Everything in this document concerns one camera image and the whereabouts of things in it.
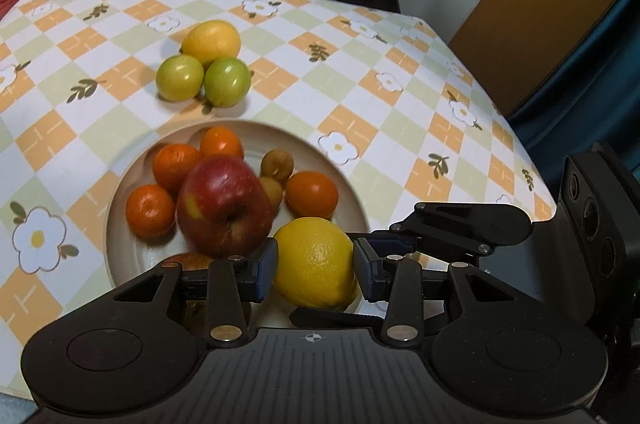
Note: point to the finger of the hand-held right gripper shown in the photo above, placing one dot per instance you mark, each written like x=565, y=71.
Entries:
x=440, y=229
x=330, y=319

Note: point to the checked floral tablecloth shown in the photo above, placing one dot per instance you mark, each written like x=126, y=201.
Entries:
x=300, y=114

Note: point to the brown wooden panel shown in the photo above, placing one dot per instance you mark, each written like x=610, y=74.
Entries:
x=550, y=4

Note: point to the brown longan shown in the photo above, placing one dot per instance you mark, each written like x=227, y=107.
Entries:
x=274, y=190
x=278, y=163

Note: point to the yellow lemon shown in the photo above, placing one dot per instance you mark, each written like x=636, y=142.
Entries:
x=211, y=41
x=315, y=261

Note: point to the large brownish red apple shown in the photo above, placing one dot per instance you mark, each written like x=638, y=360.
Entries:
x=192, y=260

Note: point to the orange mandarin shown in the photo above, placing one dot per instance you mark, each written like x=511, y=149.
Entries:
x=172, y=166
x=221, y=143
x=311, y=194
x=149, y=211

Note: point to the beige round plate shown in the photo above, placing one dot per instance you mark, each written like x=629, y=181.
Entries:
x=140, y=264

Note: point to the blue curtain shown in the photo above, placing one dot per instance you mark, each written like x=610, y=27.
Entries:
x=600, y=94

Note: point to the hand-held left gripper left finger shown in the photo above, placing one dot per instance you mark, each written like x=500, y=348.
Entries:
x=265, y=269

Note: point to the green jujube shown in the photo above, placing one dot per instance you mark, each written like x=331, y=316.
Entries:
x=227, y=81

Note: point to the yellow-green jujube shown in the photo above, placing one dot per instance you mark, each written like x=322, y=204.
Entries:
x=180, y=77

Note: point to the deep red apple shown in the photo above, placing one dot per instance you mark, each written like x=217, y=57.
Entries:
x=225, y=206

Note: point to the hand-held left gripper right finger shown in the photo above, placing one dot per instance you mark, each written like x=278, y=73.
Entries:
x=367, y=269

